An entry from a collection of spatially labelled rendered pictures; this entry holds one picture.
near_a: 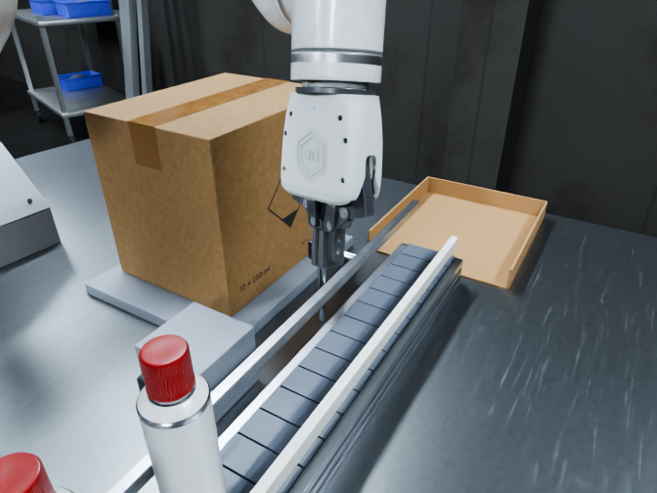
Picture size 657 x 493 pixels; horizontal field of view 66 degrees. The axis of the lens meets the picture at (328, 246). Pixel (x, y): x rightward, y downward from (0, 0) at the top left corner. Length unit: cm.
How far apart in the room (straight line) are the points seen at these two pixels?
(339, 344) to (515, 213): 60
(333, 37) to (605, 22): 222
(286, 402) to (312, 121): 31
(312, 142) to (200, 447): 27
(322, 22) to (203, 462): 36
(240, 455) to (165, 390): 20
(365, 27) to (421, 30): 246
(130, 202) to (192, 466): 48
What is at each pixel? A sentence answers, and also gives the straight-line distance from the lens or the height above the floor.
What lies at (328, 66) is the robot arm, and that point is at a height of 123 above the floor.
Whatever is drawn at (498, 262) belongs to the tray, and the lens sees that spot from 96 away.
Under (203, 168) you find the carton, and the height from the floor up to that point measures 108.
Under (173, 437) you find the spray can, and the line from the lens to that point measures 39.
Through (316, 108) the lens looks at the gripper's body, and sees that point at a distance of 48.
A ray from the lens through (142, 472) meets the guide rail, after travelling 46.
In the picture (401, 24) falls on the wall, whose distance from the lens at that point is 298.
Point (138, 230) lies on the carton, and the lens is 83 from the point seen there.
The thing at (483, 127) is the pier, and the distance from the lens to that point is 267.
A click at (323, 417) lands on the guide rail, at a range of 54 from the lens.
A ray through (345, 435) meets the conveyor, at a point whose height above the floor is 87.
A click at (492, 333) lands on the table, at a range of 80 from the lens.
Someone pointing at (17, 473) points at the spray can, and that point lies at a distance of 33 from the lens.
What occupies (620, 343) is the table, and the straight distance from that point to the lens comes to 85.
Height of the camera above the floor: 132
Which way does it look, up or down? 30 degrees down
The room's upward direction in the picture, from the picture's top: straight up
